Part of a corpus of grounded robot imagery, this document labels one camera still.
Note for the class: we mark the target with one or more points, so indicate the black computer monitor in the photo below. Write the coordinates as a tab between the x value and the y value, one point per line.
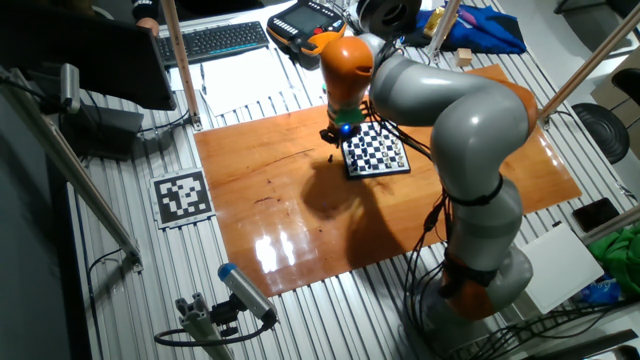
100	55

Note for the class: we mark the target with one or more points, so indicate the black smartphone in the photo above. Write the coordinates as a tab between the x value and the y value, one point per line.
595	215

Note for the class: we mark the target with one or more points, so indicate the black computer keyboard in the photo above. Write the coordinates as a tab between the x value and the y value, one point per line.
215	42

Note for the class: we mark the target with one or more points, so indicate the white flat box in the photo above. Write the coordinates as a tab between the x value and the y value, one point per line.
560	270

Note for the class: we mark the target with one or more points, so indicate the black chair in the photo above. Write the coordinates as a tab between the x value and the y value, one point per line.
627	85

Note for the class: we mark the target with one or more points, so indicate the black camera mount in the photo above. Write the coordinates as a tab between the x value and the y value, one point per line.
225	315

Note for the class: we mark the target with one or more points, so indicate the tan aluminium frame post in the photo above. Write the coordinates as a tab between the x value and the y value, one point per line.
442	30
180	60
590	65

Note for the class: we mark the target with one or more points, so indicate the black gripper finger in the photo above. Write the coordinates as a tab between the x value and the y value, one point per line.
335	143
324	140

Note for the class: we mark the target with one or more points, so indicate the large white paper sheet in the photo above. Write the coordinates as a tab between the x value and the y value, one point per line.
245	80

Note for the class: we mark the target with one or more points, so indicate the blue cloth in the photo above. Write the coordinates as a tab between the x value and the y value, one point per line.
485	32

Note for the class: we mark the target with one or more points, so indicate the black framed magnetic chessboard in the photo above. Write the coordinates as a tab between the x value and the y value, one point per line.
375	152

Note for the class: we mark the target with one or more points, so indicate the silver camera with blue end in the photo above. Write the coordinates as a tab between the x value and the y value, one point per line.
245	292

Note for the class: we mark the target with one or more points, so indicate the black round stool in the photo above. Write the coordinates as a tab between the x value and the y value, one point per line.
602	130

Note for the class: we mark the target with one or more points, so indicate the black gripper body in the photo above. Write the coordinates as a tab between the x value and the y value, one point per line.
340	132

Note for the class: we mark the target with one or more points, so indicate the yellow packet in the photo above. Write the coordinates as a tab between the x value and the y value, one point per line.
434	20

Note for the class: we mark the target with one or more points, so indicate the orange black teach pendant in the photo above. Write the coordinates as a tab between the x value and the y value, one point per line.
305	22

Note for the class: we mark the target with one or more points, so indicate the small white paper sheet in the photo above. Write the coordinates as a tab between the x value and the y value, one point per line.
185	80

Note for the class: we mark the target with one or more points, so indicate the black sleeved forearm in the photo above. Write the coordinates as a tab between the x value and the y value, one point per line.
145	7

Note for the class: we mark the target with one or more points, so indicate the black white fiducial marker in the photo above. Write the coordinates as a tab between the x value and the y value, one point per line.
182	197

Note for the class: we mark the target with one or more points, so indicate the short aluminium profile stand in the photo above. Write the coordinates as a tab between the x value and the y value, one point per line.
200	330

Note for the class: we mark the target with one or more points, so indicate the grey aluminium frame rail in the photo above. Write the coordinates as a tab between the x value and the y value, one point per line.
612	225
75	165

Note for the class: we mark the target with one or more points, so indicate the orange wooden work board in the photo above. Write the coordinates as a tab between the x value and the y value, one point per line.
260	200

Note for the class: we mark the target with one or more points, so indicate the person's bare hand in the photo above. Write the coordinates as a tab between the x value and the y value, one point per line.
149	25

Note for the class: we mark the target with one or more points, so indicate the grey mounted camera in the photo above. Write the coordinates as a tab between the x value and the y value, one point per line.
70	85

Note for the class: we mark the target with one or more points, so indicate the black computer box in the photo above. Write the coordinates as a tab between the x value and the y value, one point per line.
100	132

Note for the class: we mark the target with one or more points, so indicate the dark pen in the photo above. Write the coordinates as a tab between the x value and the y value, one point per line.
203	80

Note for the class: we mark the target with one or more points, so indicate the blue plastic bag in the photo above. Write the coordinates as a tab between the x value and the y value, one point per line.
600	292

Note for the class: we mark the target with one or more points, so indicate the round black grey cylinder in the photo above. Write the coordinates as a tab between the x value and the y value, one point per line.
390	15

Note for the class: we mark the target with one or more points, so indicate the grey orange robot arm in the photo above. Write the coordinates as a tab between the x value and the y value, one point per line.
475	125

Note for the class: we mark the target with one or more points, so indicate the small wooden block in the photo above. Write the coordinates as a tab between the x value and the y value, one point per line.
463	57

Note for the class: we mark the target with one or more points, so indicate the green cloth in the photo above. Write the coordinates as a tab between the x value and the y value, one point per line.
620	255

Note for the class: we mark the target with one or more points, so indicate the dark metal bar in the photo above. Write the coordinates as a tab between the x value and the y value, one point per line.
590	345

